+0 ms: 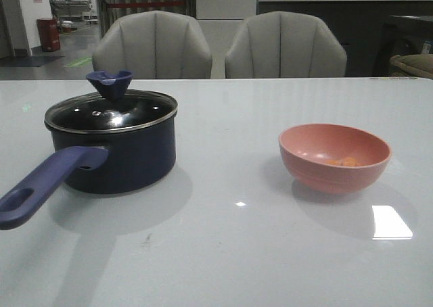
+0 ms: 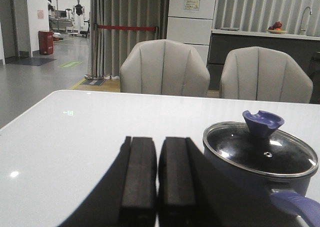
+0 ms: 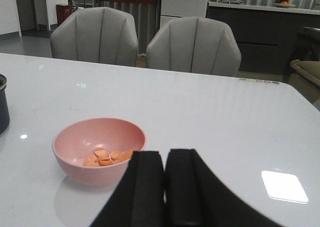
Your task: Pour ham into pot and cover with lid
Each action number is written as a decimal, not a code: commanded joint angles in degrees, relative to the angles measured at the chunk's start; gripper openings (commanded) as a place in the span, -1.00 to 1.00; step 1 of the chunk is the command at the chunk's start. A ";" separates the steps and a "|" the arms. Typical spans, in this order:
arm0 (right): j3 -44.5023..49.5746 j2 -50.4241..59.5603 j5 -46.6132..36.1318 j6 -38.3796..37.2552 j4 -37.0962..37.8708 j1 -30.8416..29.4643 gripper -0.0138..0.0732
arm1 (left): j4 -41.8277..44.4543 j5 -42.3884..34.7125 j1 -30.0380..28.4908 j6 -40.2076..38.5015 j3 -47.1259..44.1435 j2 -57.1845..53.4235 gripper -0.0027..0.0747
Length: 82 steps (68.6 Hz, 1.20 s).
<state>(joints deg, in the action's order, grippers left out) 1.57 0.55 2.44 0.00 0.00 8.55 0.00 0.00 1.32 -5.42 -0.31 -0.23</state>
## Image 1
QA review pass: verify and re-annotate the pink bowl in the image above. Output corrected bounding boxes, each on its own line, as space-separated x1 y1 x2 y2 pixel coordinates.
279 123 392 194

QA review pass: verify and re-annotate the glass lid blue knob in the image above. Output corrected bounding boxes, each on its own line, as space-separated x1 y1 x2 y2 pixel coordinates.
45 70 178 135

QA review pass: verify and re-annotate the orange ham slice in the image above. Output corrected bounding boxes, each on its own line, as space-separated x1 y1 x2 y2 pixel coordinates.
340 156 360 167

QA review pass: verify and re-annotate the left beige chair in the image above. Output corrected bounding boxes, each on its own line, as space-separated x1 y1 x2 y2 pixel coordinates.
92 11 212 79

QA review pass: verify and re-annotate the beige chair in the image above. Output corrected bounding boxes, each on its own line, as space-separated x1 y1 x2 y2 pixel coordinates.
92 11 212 79
225 11 347 78

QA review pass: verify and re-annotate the right beige chair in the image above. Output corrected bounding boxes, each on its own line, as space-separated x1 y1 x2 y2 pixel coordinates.
225 11 347 78

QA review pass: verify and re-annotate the white cabinet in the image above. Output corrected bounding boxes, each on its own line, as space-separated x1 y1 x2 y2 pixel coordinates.
196 0 256 79

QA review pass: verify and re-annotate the red barrier tape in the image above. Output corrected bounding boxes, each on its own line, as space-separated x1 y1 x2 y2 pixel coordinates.
104 0 188 9

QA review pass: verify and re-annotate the dark kitchen counter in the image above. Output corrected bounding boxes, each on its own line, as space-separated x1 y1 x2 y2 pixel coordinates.
256 0 432 77

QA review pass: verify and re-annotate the red trash bin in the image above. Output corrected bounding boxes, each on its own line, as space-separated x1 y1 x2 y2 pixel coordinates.
37 18 61 52

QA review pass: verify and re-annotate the dark side table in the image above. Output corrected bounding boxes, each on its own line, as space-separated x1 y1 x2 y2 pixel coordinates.
372 16 432 76

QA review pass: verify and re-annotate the beige sofa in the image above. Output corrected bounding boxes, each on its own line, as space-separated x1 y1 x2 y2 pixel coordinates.
390 53 432 79

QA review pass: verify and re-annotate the dark blue saucepan purple handle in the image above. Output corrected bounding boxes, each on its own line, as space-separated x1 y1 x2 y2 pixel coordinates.
0 89 179 231

